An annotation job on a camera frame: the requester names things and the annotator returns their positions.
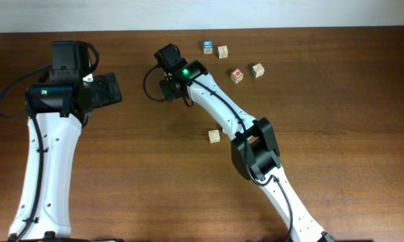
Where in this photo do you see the plain wooden block letter J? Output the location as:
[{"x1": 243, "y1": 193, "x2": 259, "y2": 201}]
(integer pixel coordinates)
[{"x1": 218, "y1": 46, "x2": 229, "y2": 59}]

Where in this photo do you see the right black cable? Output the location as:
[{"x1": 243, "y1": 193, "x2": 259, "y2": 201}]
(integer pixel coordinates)
[{"x1": 143, "y1": 63, "x2": 167, "y2": 102}]

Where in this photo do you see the green sided wooden block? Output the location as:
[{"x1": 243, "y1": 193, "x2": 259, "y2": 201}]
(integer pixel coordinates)
[{"x1": 251, "y1": 63, "x2": 265, "y2": 78}]

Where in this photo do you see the left black cable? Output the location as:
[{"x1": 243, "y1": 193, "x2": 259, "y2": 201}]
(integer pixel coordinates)
[{"x1": 0, "y1": 64, "x2": 53, "y2": 119}]

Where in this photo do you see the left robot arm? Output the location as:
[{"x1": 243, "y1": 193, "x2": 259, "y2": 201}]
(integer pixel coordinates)
[{"x1": 8, "y1": 40, "x2": 122, "y2": 241}]

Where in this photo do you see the red number nine block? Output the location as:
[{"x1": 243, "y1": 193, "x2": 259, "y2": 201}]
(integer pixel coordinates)
[{"x1": 231, "y1": 69, "x2": 244, "y2": 83}]

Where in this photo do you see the black cable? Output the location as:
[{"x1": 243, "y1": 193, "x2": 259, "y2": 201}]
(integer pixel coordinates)
[
  {"x1": 0, "y1": 64, "x2": 53, "y2": 119},
  {"x1": 143, "y1": 63, "x2": 167, "y2": 102}
]

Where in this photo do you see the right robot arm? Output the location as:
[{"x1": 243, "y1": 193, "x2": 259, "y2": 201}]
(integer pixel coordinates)
[{"x1": 154, "y1": 44, "x2": 333, "y2": 242}]

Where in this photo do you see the blue top wooden block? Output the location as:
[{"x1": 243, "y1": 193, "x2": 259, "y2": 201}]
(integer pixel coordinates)
[{"x1": 203, "y1": 40, "x2": 213, "y2": 54}]

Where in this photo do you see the wooden block with apple picture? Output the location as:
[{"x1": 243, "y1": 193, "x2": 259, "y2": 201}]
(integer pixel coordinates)
[{"x1": 208, "y1": 130, "x2": 220, "y2": 143}]

